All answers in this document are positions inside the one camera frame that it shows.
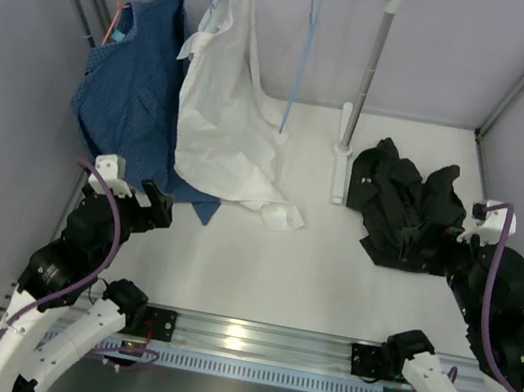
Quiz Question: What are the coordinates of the light blue hanger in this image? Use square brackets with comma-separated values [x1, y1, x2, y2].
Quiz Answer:
[278, 0, 321, 134]

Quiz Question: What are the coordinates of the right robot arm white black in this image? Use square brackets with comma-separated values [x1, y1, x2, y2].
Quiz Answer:
[380, 228, 524, 392]

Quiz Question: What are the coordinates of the blue checked shirt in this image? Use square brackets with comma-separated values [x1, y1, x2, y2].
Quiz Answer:
[71, 0, 220, 225]

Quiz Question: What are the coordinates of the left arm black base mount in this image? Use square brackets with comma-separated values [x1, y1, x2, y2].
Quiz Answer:
[120, 306, 178, 343]

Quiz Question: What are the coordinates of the aluminium rail with cable duct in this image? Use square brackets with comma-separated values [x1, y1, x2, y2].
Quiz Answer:
[0, 275, 507, 392]

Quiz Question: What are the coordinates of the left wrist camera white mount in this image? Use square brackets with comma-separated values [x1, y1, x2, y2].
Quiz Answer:
[94, 154, 150, 207]

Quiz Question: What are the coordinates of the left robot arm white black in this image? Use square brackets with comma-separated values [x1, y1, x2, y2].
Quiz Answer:
[0, 161, 173, 392]

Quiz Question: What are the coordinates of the black pinstriped shirt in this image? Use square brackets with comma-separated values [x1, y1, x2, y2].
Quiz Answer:
[346, 137, 466, 276]

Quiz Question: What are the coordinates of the pink hanger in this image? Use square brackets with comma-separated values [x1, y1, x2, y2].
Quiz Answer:
[102, 0, 130, 46]

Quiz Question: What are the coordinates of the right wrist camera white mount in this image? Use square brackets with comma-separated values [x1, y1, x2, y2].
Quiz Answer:
[456, 199, 517, 246]

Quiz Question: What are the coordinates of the white shirt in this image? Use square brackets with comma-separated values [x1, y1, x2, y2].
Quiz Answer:
[174, 0, 304, 232]

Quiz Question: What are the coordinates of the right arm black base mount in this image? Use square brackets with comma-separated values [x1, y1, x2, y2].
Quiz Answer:
[350, 343, 403, 383]

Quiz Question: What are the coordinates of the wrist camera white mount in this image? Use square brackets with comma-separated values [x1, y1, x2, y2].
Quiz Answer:
[456, 199, 517, 246]
[94, 154, 150, 207]

